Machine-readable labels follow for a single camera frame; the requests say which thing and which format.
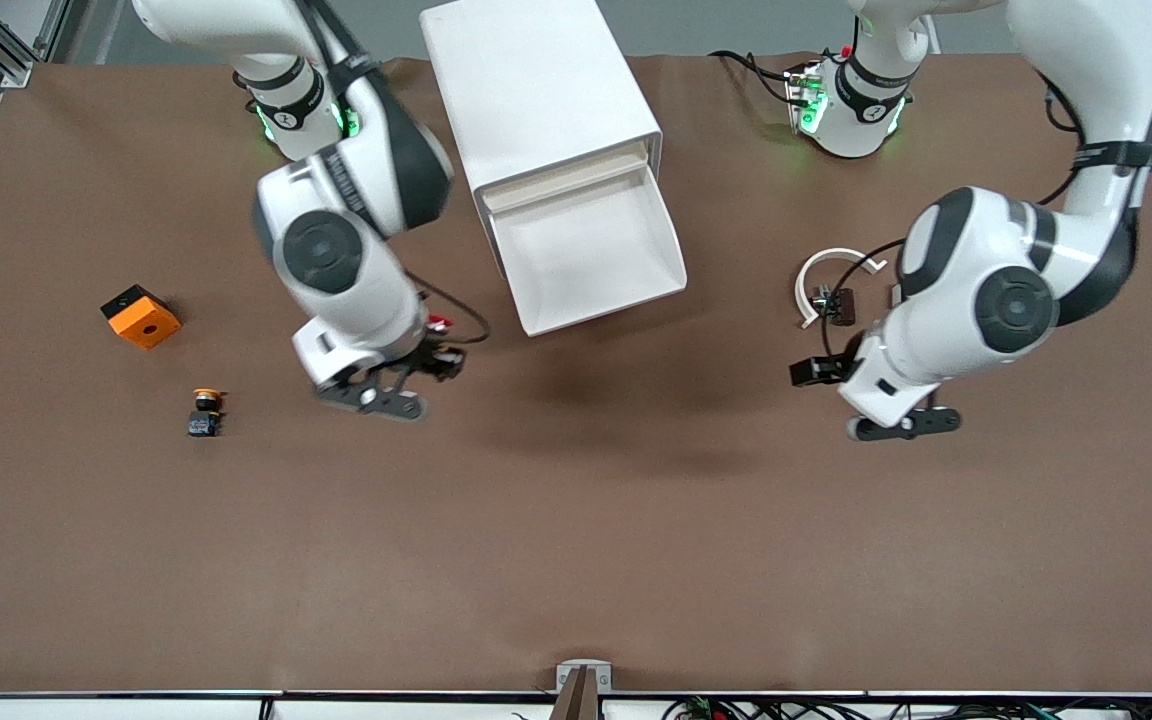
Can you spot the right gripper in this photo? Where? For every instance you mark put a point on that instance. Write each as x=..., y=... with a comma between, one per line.
x=439, y=360

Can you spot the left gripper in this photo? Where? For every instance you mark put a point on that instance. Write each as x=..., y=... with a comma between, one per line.
x=820, y=370

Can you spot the red push button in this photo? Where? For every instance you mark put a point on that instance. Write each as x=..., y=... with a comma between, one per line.
x=441, y=323

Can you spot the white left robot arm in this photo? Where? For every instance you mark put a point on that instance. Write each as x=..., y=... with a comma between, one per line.
x=1016, y=300

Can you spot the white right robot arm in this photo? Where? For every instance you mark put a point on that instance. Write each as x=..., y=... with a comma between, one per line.
x=326, y=250

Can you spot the white plain cabinet drawer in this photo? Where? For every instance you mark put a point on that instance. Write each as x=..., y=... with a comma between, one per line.
x=576, y=172

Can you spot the yellow push button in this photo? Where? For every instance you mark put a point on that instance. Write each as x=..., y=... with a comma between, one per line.
x=204, y=405

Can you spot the white drawer cabinet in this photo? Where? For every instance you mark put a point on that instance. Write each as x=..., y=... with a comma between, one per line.
x=526, y=90

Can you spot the brown table cover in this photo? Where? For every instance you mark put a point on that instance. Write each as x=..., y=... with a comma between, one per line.
x=576, y=500

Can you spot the silver base connector box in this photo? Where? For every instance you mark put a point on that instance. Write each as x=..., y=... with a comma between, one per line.
x=808, y=100

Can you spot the orange box with hole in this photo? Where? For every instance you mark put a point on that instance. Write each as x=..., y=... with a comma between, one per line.
x=146, y=325

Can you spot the brown switch block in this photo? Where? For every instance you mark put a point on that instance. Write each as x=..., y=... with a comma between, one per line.
x=844, y=308

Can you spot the grey metal table bracket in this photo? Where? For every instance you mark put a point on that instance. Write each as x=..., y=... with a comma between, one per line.
x=566, y=672

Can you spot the white table edge rail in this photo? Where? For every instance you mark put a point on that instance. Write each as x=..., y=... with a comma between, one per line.
x=136, y=708

